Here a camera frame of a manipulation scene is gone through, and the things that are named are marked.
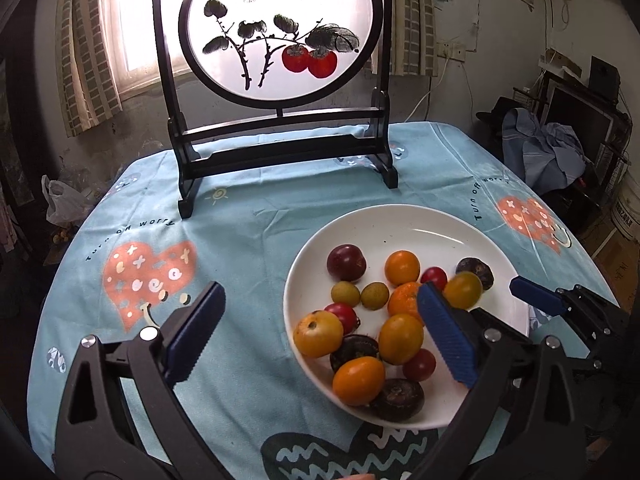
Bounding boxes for bright window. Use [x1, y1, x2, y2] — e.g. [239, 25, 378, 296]
[112, 0, 166, 73]

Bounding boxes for mandarin orange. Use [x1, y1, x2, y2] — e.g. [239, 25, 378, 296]
[387, 282, 426, 326]

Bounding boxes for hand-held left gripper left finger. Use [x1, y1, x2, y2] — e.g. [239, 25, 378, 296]
[52, 281, 227, 480]

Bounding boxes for dark red plum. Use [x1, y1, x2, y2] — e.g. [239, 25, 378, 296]
[327, 244, 367, 282]

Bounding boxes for white plastic bucket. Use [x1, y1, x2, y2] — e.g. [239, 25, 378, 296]
[610, 175, 640, 246]

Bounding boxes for red cherry tomato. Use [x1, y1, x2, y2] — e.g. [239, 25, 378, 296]
[324, 302, 361, 328]
[403, 348, 437, 382]
[420, 266, 448, 291]

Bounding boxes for white power cable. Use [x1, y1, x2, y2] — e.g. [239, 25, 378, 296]
[406, 57, 448, 123]

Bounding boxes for white round plate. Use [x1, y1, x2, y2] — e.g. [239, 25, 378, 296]
[283, 204, 531, 431]

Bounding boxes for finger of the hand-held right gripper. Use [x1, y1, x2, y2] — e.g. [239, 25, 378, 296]
[509, 276, 632, 361]

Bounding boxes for checked curtain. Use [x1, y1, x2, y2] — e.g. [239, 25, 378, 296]
[55, 0, 126, 136]
[390, 0, 441, 77]

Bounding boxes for black speaker box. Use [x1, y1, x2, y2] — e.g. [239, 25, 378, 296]
[590, 56, 622, 101]

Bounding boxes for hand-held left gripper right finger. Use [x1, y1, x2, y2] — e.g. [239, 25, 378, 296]
[416, 281, 588, 480]

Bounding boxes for light blue printed tablecloth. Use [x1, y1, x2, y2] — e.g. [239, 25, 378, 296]
[25, 121, 626, 480]

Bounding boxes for dark water chestnut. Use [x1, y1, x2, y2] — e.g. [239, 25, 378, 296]
[370, 378, 426, 422]
[329, 334, 381, 373]
[455, 257, 496, 291]

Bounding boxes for cardboard box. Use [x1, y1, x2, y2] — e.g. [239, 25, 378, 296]
[592, 232, 640, 291]

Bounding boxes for orange tomato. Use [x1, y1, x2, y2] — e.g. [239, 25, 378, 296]
[332, 356, 386, 407]
[442, 271, 484, 310]
[384, 250, 421, 286]
[378, 313, 425, 365]

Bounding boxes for dark monitor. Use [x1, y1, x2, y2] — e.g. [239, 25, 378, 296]
[537, 70, 631, 196]

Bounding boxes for yellow tomato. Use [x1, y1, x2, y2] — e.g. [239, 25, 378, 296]
[293, 310, 345, 359]

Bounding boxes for black hat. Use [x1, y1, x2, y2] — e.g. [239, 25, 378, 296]
[476, 96, 521, 126]

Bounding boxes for blue grey clothes pile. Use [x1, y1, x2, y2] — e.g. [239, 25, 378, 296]
[501, 107, 588, 193]

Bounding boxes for small tan longan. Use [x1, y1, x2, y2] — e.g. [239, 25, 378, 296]
[360, 282, 390, 309]
[331, 281, 361, 308]

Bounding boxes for white plastic bag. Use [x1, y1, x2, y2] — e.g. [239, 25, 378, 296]
[41, 175, 101, 226]

